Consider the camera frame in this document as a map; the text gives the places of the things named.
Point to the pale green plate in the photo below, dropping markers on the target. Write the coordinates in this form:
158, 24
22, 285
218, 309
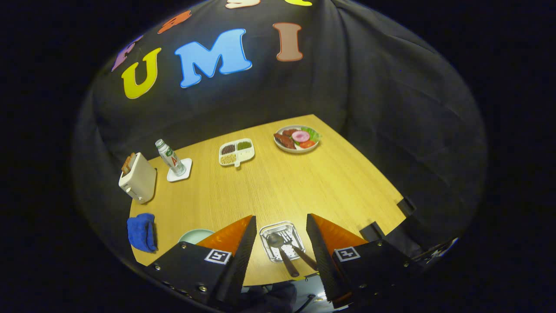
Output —
193, 237

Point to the white food plate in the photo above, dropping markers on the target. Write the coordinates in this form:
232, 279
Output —
295, 150

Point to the black backdrop cloth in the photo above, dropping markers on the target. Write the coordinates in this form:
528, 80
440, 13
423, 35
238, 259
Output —
391, 108

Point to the green lettuce leaf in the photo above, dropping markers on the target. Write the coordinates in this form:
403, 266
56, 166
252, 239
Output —
314, 134

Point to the white toaster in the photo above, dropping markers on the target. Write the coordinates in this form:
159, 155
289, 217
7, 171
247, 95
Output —
139, 180

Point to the brown meat piece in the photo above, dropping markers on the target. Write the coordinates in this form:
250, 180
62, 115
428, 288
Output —
284, 140

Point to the pink round ham slice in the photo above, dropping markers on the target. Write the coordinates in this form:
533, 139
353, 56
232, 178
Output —
300, 136

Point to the blue folded cloth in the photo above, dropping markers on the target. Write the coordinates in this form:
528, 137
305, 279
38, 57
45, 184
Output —
141, 232

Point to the person's dark clothing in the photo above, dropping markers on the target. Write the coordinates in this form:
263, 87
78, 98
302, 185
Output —
269, 300

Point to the white divided dish with beans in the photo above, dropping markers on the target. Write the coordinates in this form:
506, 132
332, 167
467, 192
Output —
247, 155

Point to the black table clamp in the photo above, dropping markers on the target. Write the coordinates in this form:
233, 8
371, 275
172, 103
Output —
372, 232
407, 206

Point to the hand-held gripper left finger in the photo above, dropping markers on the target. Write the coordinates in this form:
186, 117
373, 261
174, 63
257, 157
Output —
243, 256

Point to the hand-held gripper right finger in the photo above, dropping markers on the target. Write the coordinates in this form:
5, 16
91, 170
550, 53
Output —
319, 256

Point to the brown toast slice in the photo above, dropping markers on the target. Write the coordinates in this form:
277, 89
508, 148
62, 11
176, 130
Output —
126, 166
131, 160

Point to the red tomato slice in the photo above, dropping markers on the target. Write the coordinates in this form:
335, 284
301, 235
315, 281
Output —
307, 144

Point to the white square coaster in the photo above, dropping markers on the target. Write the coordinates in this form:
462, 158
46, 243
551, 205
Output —
187, 164

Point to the small plastic drink bottle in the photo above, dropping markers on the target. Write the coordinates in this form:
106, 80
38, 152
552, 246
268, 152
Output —
170, 157

